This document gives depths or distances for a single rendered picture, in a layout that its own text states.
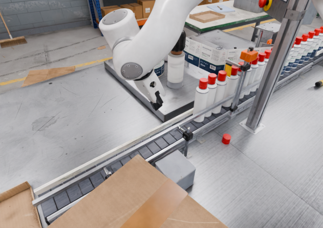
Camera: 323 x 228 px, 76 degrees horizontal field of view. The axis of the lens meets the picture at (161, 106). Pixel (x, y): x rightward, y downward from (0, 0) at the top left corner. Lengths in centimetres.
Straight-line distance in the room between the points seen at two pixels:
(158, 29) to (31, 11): 469
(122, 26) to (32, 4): 458
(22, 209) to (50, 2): 450
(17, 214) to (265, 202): 80
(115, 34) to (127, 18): 4
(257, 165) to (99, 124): 70
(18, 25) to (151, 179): 483
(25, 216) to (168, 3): 74
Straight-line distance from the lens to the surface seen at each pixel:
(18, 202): 88
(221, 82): 89
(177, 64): 104
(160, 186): 44
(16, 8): 505
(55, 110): 117
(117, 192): 45
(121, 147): 78
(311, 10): 86
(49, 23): 512
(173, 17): 45
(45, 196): 69
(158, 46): 43
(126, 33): 48
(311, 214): 87
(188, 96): 106
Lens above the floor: 150
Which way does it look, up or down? 39 degrees down
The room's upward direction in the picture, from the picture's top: straight up
